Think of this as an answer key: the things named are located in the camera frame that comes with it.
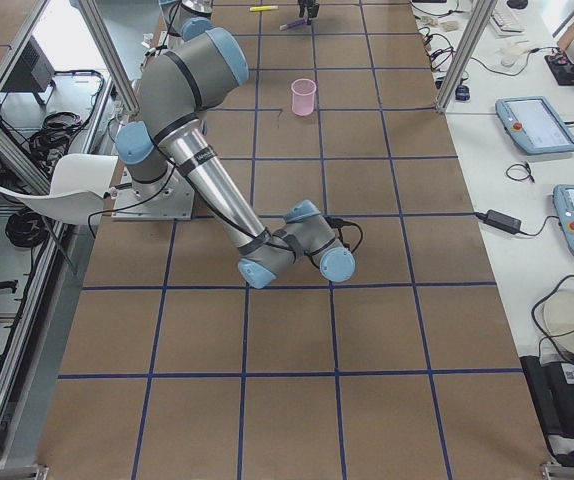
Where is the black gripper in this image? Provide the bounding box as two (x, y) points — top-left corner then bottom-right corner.
(297, 0), (320, 16)

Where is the purple pen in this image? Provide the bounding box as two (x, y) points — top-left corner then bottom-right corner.
(279, 18), (306, 31)

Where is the pink mesh cup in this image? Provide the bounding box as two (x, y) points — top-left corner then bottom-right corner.
(291, 78), (317, 116)

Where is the yellow pen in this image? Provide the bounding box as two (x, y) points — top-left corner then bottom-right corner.
(249, 5), (279, 13)

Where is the blue teach pendant far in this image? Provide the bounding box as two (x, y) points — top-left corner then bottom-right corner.
(495, 96), (574, 155)

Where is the black power adapter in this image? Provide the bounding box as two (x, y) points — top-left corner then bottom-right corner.
(475, 209), (521, 235)

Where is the aluminium frame post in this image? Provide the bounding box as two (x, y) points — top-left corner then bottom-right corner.
(435, 0), (497, 114)

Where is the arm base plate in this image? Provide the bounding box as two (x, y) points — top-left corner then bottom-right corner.
(112, 152), (195, 221)

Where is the small black cable loop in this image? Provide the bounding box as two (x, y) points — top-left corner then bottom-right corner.
(505, 161), (536, 184)

